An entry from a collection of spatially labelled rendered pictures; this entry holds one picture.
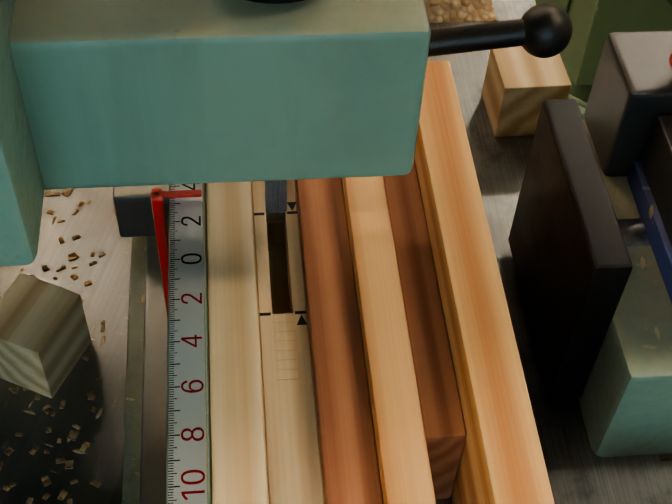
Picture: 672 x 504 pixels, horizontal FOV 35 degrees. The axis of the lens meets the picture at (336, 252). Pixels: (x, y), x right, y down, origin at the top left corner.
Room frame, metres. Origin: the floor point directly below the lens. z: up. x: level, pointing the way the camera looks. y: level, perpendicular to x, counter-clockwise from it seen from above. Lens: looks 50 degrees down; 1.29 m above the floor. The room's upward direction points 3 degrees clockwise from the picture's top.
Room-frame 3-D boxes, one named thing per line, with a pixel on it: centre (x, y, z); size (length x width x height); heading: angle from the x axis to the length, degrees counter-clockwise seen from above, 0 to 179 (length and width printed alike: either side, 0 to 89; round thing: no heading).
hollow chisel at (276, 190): (0.31, 0.03, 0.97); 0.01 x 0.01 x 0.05; 8
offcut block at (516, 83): (0.43, -0.09, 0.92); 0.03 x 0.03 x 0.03; 9
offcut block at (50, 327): (0.32, 0.15, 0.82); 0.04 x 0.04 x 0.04; 70
